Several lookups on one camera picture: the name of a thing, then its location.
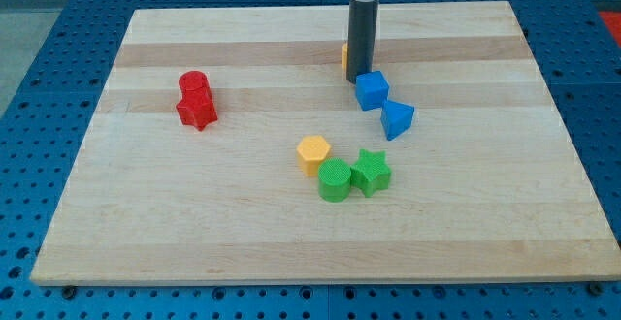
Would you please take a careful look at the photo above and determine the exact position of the red cylinder block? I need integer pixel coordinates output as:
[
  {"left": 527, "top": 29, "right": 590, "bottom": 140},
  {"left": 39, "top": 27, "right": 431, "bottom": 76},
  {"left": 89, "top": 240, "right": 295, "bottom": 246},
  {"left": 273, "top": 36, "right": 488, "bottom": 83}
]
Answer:
[{"left": 178, "top": 70, "right": 212, "bottom": 99}]

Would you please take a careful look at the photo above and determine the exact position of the wooden board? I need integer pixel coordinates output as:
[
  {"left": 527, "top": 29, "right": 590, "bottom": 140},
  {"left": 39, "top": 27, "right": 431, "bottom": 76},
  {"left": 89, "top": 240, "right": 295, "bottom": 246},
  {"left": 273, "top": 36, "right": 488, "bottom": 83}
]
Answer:
[{"left": 31, "top": 1, "right": 620, "bottom": 286}]

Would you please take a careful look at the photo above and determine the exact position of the yellow hexagon block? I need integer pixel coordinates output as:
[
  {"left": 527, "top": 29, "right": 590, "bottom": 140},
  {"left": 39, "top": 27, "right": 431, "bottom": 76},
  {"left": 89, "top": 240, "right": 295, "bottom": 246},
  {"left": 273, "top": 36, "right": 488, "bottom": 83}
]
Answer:
[{"left": 296, "top": 135, "right": 332, "bottom": 177}]

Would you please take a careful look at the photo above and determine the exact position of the green star block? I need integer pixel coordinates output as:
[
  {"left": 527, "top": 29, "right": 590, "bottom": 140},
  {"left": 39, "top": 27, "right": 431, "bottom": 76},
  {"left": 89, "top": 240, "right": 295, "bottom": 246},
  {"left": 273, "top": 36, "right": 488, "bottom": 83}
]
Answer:
[{"left": 350, "top": 149, "right": 392, "bottom": 198}]

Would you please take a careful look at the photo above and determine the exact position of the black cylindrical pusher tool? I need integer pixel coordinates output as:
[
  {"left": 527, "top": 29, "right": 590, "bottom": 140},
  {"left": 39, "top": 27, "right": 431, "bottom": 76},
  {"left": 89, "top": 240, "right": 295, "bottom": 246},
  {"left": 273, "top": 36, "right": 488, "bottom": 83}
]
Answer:
[{"left": 346, "top": 0, "right": 379, "bottom": 83}]

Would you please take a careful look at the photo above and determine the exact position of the red star block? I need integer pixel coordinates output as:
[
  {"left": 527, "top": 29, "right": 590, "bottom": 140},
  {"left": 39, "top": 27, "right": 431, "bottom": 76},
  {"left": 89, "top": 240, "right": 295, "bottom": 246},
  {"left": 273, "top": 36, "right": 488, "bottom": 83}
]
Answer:
[{"left": 176, "top": 89, "right": 218, "bottom": 131}]

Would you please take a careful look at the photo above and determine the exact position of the green cylinder block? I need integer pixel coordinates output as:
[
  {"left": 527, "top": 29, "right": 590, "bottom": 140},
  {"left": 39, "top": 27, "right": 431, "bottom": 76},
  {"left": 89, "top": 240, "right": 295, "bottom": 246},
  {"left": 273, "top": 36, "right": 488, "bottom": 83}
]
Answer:
[{"left": 317, "top": 158, "right": 351, "bottom": 203}]

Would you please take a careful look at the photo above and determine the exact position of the yellow heart block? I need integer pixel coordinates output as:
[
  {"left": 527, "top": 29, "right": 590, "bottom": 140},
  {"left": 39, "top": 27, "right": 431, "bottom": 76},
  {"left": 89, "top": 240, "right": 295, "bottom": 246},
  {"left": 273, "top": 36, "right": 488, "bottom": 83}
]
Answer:
[{"left": 341, "top": 42, "right": 348, "bottom": 73}]

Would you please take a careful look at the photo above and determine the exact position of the blue triangle block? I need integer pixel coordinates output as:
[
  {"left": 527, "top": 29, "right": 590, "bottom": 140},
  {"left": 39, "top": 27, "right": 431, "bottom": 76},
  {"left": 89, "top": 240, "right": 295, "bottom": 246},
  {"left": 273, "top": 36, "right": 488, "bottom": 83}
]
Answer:
[{"left": 380, "top": 100, "right": 415, "bottom": 141}]

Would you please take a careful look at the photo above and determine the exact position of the blue cube block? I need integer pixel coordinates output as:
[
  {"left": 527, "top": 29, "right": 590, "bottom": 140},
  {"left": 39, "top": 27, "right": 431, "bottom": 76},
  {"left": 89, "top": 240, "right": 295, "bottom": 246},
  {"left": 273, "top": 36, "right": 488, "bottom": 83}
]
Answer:
[{"left": 355, "top": 71, "right": 389, "bottom": 111}]

